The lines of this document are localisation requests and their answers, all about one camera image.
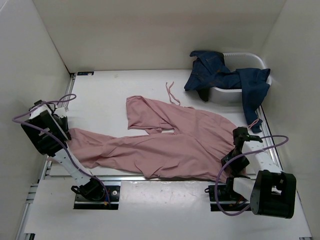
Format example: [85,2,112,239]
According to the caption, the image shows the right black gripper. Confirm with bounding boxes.
[221,148,251,175]

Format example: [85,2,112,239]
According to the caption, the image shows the pink trousers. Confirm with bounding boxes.
[68,95,236,182]

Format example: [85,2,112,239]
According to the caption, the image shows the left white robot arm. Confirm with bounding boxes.
[14,100,110,203]

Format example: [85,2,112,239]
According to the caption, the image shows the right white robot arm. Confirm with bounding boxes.
[204,127,297,219]

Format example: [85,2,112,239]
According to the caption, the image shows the small dark label sticker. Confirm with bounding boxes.
[77,71,94,76]

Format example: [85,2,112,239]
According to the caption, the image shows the dark blue jeans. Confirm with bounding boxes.
[184,50,263,134]

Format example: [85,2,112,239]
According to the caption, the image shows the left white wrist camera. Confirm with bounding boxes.
[53,107,68,121]

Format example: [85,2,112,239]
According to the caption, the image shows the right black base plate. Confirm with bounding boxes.
[204,184,249,212]

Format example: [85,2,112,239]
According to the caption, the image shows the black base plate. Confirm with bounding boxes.
[71,185,121,210]
[204,184,249,212]

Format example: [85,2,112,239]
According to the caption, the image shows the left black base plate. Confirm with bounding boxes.
[71,185,121,210]

